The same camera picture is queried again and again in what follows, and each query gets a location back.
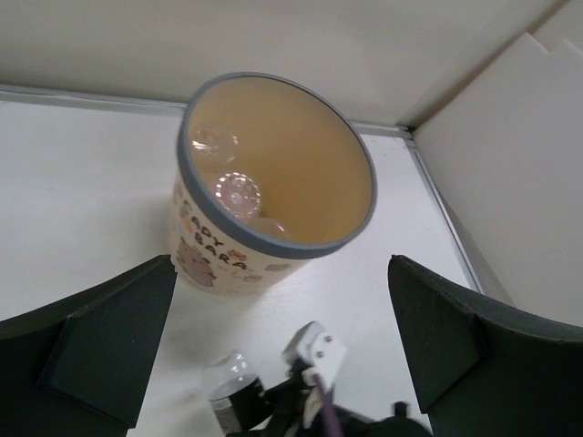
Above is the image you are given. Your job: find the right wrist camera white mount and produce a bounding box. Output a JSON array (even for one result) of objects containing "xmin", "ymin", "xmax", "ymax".
[{"xmin": 282, "ymin": 320, "xmax": 347, "ymax": 388}]

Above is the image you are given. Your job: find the small bottle with black cap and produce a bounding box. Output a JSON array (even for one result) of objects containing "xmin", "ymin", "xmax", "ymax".
[{"xmin": 202, "ymin": 350, "xmax": 271, "ymax": 435}]

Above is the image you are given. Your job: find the clear bottle white cap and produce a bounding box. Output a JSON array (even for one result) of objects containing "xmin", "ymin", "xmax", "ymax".
[
  {"xmin": 189, "ymin": 126, "xmax": 240, "ymax": 167},
  {"xmin": 211, "ymin": 172, "xmax": 261, "ymax": 220}
]

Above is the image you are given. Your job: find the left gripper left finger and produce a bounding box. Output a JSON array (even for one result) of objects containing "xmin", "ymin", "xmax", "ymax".
[{"xmin": 1, "ymin": 255, "xmax": 177, "ymax": 436}]

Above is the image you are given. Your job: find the aluminium rail frame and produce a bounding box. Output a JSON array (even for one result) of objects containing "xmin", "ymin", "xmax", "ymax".
[{"xmin": 1, "ymin": 84, "xmax": 484, "ymax": 294}]

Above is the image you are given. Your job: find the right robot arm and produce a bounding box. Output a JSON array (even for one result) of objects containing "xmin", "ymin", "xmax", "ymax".
[{"xmin": 237, "ymin": 359, "xmax": 432, "ymax": 436}]

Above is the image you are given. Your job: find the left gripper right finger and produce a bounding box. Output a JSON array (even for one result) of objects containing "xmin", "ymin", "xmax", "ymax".
[{"xmin": 387, "ymin": 255, "xmax": 582, "ymax": 436}]

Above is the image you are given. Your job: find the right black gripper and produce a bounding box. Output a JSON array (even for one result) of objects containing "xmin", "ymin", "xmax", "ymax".
[{"xmin": 245, "ymin": 362, "xmax": 345, "ymax": 436}]

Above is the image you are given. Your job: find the beige bin with grey rim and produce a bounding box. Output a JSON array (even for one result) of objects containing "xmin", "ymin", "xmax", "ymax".
[{"xmin": 169, "ymin": 72, "xmax": 377, "ymax": 296}]

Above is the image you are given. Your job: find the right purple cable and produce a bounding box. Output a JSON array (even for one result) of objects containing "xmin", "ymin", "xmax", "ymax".
[{"xmin": 313, "ymin": 375, "xmax": 347, "ymax": 437}]

